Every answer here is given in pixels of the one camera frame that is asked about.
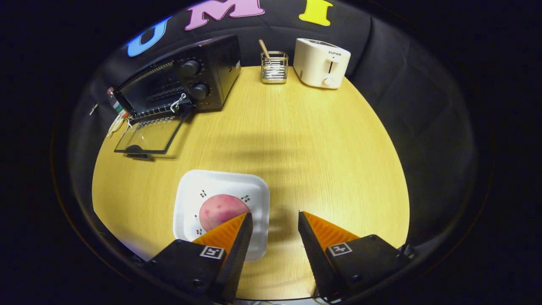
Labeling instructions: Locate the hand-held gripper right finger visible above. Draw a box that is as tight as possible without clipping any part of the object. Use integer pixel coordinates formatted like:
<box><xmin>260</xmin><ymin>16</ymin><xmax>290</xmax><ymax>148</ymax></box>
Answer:
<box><xmin>298</xmin><ymin>211</ymin><xmax>413</xmax><ymax>302</ymax></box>

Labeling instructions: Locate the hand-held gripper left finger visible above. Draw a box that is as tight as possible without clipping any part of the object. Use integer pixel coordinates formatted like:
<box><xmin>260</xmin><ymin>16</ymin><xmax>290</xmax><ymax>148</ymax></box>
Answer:
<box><xmin>146</xmin><ymin>212</ymin><xmax>254</xmax><ymax>303</ymax></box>

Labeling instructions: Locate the pink round bun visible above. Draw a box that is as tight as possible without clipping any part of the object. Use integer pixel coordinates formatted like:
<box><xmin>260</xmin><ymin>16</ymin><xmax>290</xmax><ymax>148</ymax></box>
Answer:
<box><xmin>199</xmin><ymin>194</ymin><xmax>251</xmax><ymax>233</ymax></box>

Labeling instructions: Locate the white square plate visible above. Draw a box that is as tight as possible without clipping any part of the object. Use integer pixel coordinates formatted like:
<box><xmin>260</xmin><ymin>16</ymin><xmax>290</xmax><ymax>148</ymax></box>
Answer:
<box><xmin>173</xmin><ymin>169</ymin><xmax>271</xmax><ymax>262</ymax></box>

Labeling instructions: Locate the black toaster oven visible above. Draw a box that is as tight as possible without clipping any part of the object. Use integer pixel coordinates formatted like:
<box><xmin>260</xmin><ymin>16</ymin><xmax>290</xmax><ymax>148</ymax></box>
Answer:
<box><xmin>113</xmin><ymin>34</ymin><xmax>242</xmax><ymax>161</ymax></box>

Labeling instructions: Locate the white bread toaster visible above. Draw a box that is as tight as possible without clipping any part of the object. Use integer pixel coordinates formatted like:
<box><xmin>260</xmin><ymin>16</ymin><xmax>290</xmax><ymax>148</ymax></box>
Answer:
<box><xmin>293</xmin><ymin>38</ymin><xmax>351</xmax><ymax>89</ymax></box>

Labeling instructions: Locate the clear plastic water bottle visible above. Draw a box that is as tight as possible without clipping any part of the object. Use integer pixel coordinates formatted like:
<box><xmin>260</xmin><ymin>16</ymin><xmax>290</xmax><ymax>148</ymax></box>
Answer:
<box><xmin>107</xmin><ymin>87</ymin><xmax>130</xmax><ymax>120</ymax></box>

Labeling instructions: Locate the wire utensil holder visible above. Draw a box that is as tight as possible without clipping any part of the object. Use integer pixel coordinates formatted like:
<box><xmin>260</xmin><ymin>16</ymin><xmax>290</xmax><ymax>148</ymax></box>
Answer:
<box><xmin>260</xmin><ymin>51</ymin><xmax>289</xmax><ymax>84</ymax></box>

